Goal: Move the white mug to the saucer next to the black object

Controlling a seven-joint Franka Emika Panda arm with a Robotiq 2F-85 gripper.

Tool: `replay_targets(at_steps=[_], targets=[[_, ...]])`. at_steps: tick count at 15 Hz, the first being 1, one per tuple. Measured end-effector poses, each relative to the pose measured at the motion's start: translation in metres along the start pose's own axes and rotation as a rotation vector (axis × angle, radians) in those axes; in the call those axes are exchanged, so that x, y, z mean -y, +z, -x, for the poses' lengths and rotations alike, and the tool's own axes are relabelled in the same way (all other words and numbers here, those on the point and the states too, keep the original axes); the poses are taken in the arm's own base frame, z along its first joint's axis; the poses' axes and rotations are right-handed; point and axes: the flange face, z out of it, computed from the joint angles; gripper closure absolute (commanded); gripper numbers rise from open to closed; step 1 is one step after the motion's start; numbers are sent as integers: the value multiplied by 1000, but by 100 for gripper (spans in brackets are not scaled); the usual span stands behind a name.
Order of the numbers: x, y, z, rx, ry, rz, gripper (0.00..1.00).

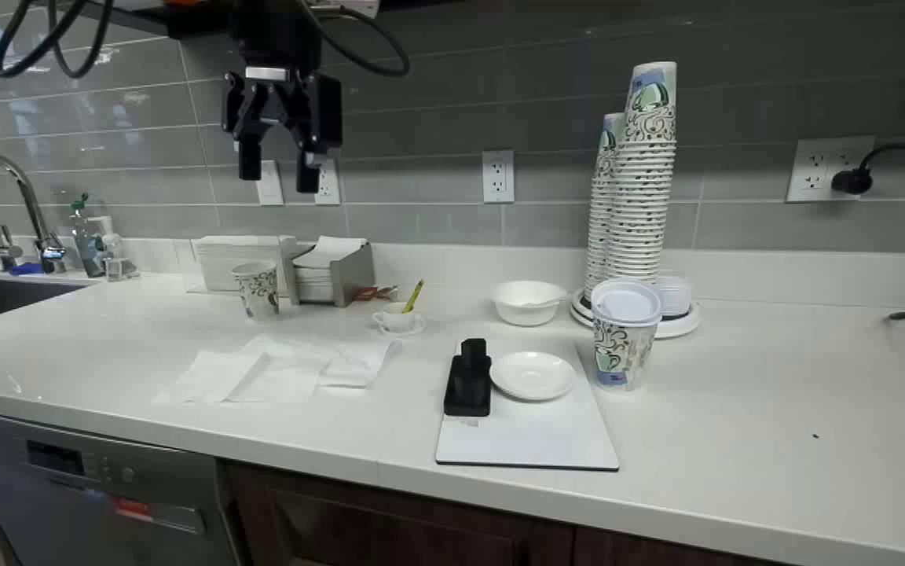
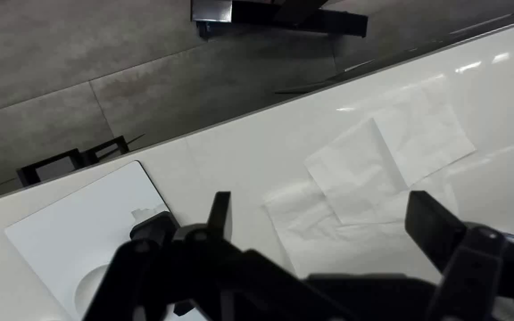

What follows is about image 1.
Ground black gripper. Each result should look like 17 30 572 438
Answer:
222 62 327 198

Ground yellow spoon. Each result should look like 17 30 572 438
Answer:
399 278 431 316

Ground black rectangular object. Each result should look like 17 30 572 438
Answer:
439 336 497 420

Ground large white saucer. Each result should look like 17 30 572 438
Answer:
488 348 582 405

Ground clear paper towel dispenser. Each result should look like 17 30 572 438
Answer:
192 229 311 308

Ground grey napkin box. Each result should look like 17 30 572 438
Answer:
290 233 377 311

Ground open patterned paper cup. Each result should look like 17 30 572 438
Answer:
228 257 287 324

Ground red stir sticks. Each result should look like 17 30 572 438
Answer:
346 279 399 308

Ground small clear bottle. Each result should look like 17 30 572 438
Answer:
99 214 141 282

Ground clear soap dispenser bottle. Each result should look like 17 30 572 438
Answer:
66 191 113 279

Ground tall chrome kitchen faucet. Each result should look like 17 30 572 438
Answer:
0 142 69 278

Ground white bowl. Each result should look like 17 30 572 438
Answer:
488 278 569 330

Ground short paper cup stack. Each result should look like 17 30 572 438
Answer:
582 109 629 297

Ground tall paper cup stack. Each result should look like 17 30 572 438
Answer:
614 57 682 292

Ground dark wooden cabinet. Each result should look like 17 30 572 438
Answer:
218 455 793 566

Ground steel dishwasher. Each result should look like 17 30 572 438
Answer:
0 405 241 566

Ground lidded patterned paper cup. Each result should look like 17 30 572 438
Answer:
587 274 666 392

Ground white plastic cup lid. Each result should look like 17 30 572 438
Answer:
655 269 701 320

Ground stack of white plates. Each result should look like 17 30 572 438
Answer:
565 287 708 344

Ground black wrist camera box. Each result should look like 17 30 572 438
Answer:
314 71 346 152

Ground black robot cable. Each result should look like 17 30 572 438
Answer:
0 0 116 82
308 0 414 79

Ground white double wall outlet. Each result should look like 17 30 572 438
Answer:
786 134 879 205

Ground black plug with cable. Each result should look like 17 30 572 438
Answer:
828 138 905 198

